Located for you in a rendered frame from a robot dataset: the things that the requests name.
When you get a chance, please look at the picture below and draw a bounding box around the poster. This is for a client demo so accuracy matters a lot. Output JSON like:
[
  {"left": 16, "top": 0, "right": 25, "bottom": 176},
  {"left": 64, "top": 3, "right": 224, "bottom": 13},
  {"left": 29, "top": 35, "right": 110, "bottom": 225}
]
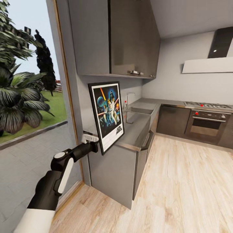
[{"left": 88, "top": 81, "right": 125, "bottom": 156}]

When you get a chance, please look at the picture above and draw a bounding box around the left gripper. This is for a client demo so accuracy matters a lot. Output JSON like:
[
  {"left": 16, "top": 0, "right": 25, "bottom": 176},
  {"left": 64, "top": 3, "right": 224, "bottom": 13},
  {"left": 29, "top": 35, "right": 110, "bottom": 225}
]
[{"left": 76, "top": 141, "right": 98, "bottom": 157}]

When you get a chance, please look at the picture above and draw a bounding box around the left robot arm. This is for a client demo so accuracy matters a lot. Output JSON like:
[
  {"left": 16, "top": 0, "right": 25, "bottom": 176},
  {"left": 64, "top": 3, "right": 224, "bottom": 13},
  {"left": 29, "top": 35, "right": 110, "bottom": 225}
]
[{"left": 13, "top": 134, "right": 99, "bottom": 233}]

